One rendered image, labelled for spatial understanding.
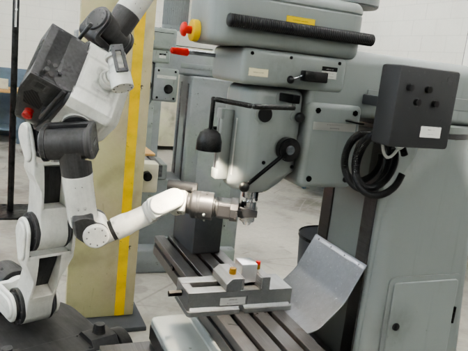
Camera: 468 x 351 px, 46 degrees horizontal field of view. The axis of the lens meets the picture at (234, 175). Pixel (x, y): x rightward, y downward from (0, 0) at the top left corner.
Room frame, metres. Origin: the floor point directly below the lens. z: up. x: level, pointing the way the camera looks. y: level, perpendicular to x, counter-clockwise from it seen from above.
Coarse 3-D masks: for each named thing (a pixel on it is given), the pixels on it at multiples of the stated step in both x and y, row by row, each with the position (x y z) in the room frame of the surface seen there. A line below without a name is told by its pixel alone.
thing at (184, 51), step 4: (172, 48) 1.64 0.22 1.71; (176, 48) 1.65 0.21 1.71; (180, 48) 1.65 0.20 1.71; (184, 48) 1.66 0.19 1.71; (172, 52) 1.64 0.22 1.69; (176, 52) 1.65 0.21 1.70; (180, 52) 1.65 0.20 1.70; (184, 52) 1.65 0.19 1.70; (188, 52) 1.66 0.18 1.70; (192, 52) 1.67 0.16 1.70; (196, 52) 1.68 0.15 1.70; (200, 52) 1.68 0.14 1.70; (204, 52) 1.69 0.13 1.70; (212, 56) 1.70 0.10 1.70
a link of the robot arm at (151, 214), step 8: (168, 192) 1.62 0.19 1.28; (176, 192) 1.62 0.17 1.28; (152, 200) 1.61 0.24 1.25; (160, 200) 1.61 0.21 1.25; (168, 200) 1.61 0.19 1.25; (176, 200) 1.61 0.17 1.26; (184, 200) 1.62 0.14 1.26; (144, 208) 1.62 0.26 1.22; (152, 208) 1.60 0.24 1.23; (160, 208) 1.60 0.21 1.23; (168, 208) 1.60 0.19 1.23; (176, 208) 1.61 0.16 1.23; (152, 216) 1.60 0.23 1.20; (160, 216) 1.60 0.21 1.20
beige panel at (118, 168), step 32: (96, 0) 3.14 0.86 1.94; (128, 64) 3.22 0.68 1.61; (128, 96) 3.22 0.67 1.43; (128, 128) 3.23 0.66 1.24; (96, 160) 3.16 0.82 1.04; (128, 160) 3.23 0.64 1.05; (96, 192) 3.16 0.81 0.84; (128, 192) 3.24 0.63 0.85; (96, 256) 3.17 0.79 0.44; (128, 256) 3.25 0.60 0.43; (96, 288) 3.18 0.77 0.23; (128, 288) 3.26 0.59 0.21; (96, 320) 3.14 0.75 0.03; (128, 320) 3.19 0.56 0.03
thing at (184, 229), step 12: (180, 216) 2.16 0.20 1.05; (180, 228) 2.15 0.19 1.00; (192, 228) 2.04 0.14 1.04; (204, 228) 2.05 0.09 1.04; (216, 228) 2.07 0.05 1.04; (180, 240) 2.14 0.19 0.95; (192, 240) 2.03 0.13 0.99; (204, 240) 2.05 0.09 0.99; (216, 240) 2.07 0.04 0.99; (192, 252) 2.03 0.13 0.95; (204, 252) 2.05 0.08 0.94
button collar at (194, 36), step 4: (192, 20) 1.56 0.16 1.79; (196, 20) 1.56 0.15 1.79; (192, 24) 1.56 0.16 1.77; (196, 24) 1.55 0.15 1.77; (200, 24) 1.55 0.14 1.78; (192, 28) 1.56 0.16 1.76; (196, 28) 1.54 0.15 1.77; (200, 28) 1.55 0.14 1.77; (192, 32) 1.55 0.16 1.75; (196, 32) 1.54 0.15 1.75; (200, 32) 1.55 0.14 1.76; (188, 36) 1.58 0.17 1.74; (192, 36) 1.55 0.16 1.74; (196, 36) 1.55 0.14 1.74; (192, 40) 1.56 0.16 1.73; (196, 40) 1.56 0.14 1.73
